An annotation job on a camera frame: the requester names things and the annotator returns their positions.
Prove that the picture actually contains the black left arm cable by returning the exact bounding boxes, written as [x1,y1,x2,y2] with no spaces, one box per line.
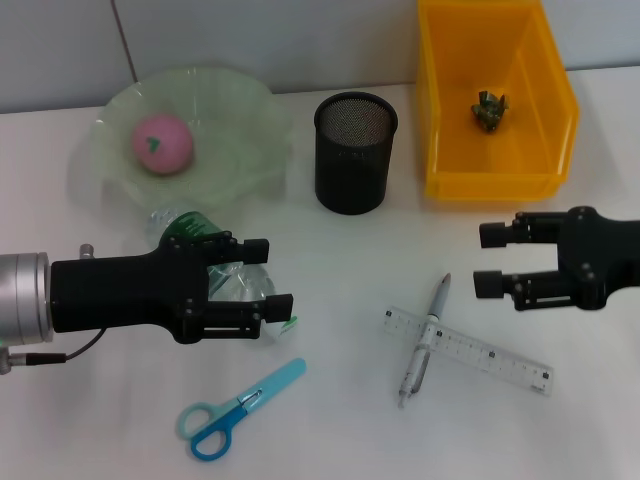
[0,327,107,375]

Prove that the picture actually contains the transparent plastic ruler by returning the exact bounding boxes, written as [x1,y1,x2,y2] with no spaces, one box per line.
[377,307,555,398]

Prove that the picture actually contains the grey white pen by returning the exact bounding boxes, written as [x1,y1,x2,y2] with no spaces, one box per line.
[397,272,454,409]

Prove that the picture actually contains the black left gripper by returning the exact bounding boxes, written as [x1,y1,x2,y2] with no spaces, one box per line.
[49,229,271,345]

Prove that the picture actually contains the green glass fruit plate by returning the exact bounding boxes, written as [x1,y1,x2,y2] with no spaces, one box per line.
[92,66,296,211]

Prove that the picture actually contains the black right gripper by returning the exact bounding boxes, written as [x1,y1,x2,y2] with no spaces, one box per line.
[472,204,640,312]

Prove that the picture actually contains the pink toy peach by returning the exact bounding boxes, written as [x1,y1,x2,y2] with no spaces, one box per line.
[131,113,195,175]

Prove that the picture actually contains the black mesh pen holder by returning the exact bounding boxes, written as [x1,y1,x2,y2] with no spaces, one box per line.
[313,91,400,216]

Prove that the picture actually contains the clear green-label water bottle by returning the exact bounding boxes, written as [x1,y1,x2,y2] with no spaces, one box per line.
[144,202,300,344]

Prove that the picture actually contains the green plastic wrapper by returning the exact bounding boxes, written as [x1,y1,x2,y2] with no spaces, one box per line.
[469,89,510,134]

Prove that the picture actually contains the yellow plastic bin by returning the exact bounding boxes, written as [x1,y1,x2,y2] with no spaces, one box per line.
[417,0,581,203]

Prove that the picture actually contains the blue scissors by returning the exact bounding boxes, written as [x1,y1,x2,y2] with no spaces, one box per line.
[177,357,307,461]

